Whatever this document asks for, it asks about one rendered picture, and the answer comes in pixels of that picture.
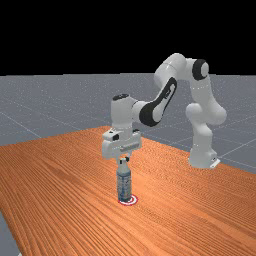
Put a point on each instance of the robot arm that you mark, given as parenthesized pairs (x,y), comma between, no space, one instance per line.
(186,106)

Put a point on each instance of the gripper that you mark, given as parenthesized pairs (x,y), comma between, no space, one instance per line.
(120,144)

